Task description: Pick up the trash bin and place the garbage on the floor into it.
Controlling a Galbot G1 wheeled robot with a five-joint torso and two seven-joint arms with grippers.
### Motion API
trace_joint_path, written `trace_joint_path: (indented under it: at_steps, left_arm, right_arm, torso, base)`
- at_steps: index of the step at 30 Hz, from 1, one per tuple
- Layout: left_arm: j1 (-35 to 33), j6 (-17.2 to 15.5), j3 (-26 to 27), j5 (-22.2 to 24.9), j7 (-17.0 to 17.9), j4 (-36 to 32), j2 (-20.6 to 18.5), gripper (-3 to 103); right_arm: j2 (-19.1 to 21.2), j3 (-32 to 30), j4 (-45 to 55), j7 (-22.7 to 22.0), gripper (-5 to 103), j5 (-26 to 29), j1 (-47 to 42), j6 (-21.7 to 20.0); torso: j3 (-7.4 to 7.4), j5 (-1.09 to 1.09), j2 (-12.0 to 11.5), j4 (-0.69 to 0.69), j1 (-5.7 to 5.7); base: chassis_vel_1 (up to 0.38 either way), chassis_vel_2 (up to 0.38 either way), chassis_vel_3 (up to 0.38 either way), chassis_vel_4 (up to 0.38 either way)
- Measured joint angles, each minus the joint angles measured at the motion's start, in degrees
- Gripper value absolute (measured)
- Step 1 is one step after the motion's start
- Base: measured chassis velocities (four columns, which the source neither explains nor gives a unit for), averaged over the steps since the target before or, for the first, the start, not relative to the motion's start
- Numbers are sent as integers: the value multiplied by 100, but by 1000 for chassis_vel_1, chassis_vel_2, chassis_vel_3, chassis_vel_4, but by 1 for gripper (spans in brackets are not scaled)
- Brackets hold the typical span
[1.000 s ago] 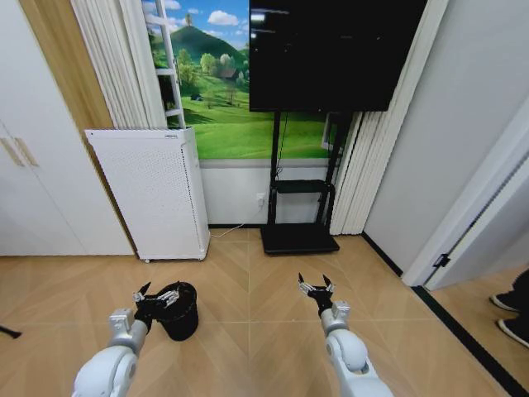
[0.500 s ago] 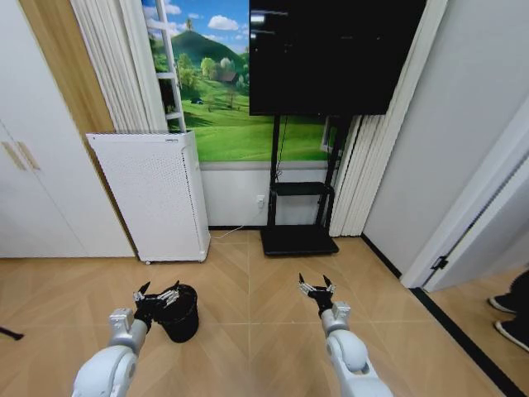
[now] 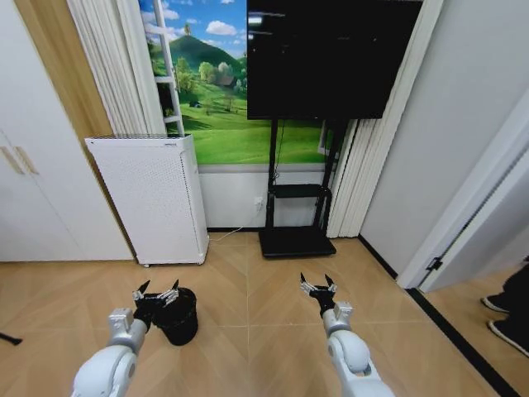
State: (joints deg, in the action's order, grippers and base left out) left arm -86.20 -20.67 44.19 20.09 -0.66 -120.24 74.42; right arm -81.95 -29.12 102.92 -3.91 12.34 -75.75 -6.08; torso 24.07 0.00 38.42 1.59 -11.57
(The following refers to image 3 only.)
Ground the black round trash bin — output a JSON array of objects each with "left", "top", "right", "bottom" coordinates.
[{"left": 150, "top": 288, "right": 199, "bottom": 347}]

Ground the black television floor stand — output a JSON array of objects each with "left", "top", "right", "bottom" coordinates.
[{"left": 258, "top": 118, "right": 359, "bottom": 261}]

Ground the white air purifier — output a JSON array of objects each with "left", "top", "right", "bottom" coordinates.
[{"left": 84, "top": 132, "right": 210, "bottom": 267}]

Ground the cream pleated curtain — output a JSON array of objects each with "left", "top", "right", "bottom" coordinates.
[
  {"left": 326, "top": 0, "right": 446, "bottom": 240},
  {"left": 65, "top": 0, "right": 167, "bottom": 137}
]

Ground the white wardrobe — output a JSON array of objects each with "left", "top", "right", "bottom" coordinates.
[{"left": 0, "top": 0, "right": 136, "bottom": 264}]

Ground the white door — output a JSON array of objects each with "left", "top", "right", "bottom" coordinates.
[{"left": 396, "top": 93, "right": 529, "bottom": 295}]

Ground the person's dark shoe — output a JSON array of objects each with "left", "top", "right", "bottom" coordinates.
[
  {"left": 487, "top": 318, "right": 529, "bottom": 359},
  {"left": 480, "top": 294, "right": 512, "bottom": 314}
]

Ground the person's leg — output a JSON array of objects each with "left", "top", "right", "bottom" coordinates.
[{"left": 501, "top": 255, "right": 529, "bottom": 328}]

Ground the large black television screen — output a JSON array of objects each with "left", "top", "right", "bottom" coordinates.
[{"left": 245, "top": 0, "right": 425, "bottom": 122}]

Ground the white power cable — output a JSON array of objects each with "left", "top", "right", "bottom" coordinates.
[{"left": 207, "top": 206, "right": 262, "bottom": 243}]

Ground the black television cable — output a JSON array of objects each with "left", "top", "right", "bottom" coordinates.
[{"left": 273, "top": 119, "right": 287, "bottom": 184}]

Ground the green landscape wall picture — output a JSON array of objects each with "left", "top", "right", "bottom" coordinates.
[{"left": 138, "top": 0, "right": 336, "bottom": 166}]

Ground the beige wardrobe door handle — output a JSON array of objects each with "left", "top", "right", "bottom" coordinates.
[
  {"left": 0, "top": 145, "right": 26, "bottom": 176},
  {"left": 14, "top": 145, "right": 41, "bottom": 176}
]

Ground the white window frame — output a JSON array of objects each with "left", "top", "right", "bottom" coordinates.
[{"left": 149, "top": 0, "right": 186, "bottom": 137}]

